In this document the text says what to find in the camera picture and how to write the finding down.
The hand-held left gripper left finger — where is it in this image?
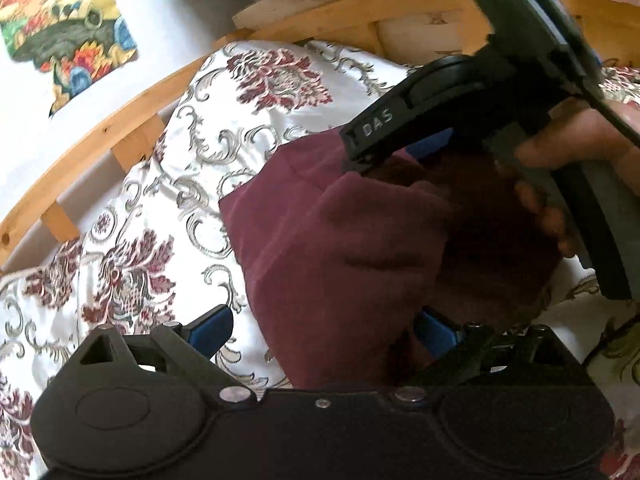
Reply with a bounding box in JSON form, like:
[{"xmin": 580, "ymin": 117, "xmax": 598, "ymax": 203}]
[{"xmin": 70, "ymin": 305, "xmax": 261, "ymax": 406}]

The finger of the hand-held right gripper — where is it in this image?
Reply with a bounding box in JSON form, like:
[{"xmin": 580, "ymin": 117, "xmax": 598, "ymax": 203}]
[{"xmin": 400, "ymin": 129, "xmax": 457, "ymax": 167}]

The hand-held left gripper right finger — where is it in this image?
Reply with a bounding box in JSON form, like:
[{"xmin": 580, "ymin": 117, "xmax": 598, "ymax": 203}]
[{"xmin": 390, "ymin": 307, "xmax": 583, "ymax": 406}]

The maroon long-sleeve shirt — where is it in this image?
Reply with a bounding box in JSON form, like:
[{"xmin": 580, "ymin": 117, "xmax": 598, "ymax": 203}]
[{"xmin": 218, "ymin": 129, "xmax": 567, "ymax": 392}]

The person's right hand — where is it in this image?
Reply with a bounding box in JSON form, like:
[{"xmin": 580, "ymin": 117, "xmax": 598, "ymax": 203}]
[{"xmin": 514, "ymin": 102, "xmax": 640, "ymax": 260}]

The floral white bed blanket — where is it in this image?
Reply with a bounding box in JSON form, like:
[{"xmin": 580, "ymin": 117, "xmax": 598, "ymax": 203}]
[{"xmin": 0, "ymin": 40, "xmax": 640, "ymax": 480}]

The wooden bed frame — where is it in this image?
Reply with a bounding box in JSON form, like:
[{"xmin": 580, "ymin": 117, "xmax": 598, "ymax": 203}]
[{"xmin": 0, "ymin": 0, "xmax": 640, "ymax": 267}]

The landscape drawing wall poster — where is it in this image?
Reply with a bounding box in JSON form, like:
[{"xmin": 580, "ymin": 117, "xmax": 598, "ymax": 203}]
[{"xmin": 0, "ymin": 0, "xmax": 139, "ymax": 119}]

